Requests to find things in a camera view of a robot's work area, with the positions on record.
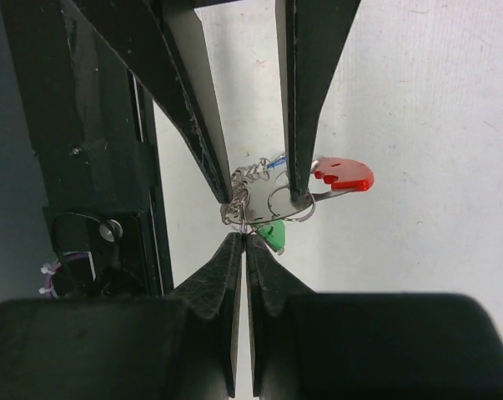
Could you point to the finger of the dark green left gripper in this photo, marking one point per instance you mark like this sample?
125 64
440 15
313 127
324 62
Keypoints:
311 35
162 44

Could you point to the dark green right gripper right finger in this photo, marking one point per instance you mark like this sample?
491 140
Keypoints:
406 345

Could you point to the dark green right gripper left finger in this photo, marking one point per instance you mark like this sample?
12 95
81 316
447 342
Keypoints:
180 346

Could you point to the key with green tag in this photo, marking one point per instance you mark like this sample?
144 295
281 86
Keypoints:
274 235

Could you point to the red-handled metal keyring holder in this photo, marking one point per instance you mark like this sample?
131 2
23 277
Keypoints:
262 196

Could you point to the blue key tag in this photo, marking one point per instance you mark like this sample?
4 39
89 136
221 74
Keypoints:
275 163

